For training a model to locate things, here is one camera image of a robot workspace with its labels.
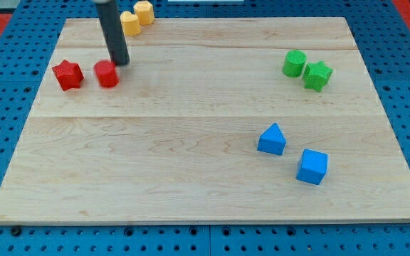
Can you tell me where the green star block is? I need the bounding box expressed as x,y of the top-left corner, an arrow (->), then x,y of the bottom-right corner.
302,61 -> 334,92

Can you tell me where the red star block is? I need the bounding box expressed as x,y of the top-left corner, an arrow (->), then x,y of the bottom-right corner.
52,60 -> 84,91

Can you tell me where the blue triangle block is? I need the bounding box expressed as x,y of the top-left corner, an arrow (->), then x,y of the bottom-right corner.
257,123 -> 287,155

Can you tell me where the yellow hexagon block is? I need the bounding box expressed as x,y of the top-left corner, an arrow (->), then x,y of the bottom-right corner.
133,1 -> 154,26

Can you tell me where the yellow heart block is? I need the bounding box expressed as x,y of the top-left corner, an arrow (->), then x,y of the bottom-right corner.
120,11 -> 142,36

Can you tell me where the red cylinder block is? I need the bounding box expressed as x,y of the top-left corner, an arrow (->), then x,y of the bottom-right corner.
93,60 -> 120,88

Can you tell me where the light wooden board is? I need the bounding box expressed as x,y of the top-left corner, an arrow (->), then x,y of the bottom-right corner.
0,17 -> 410,226

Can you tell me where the green cylinder block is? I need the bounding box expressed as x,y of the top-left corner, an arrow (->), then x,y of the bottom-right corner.
282,50 -> 307,78

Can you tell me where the blue cube block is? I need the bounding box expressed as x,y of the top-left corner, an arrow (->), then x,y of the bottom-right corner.
296,149 -> 329,185

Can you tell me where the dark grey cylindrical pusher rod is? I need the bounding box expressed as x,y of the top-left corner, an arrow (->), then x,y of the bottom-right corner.
93,0 -> 130,65

